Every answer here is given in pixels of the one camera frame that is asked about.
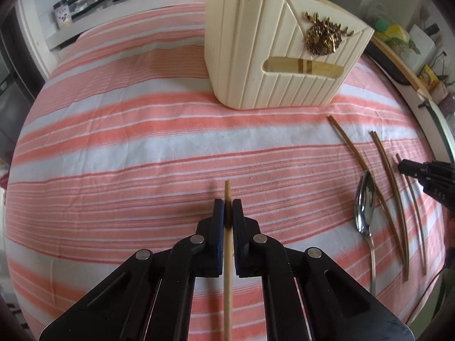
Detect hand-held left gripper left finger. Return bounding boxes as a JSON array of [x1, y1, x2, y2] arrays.
[[39, 199, 226, 341]]

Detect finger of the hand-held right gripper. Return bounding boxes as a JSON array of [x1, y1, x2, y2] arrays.
[[397, 161, 430, 184]]

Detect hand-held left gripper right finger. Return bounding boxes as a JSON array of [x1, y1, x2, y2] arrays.
[[231, 199, 415, 341]]

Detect cream ribbed utensil holder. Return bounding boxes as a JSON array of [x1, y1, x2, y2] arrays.
[[204, 0, 374, 110]]

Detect green cutting board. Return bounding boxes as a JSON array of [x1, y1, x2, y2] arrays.
[[419, 99, 455, 166]]

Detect steel spoon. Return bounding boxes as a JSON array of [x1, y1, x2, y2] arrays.
[[355, 170, 377, 295]]

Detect grey soap bottle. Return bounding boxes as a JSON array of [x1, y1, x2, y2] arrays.
[[441, 92, 455, 116]]

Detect yellow box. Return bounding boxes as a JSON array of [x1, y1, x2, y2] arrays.
[[417, 65, 440, 92]]

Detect wooden cutting board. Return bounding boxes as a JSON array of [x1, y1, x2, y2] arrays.
[[370, 36, 432, 101]]

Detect pink white striped tablecloth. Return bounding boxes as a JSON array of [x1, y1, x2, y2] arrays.
[[3, 2, 448, 341]]

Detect white knife block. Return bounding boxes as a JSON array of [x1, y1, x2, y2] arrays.
[[407, 24, 439, 73]]

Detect yellow green cloths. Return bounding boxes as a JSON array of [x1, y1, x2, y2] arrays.
[[370, 3, 412, 49]]

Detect white spice jar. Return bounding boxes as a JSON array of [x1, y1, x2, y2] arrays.
[[53, 0, 74, 29]]

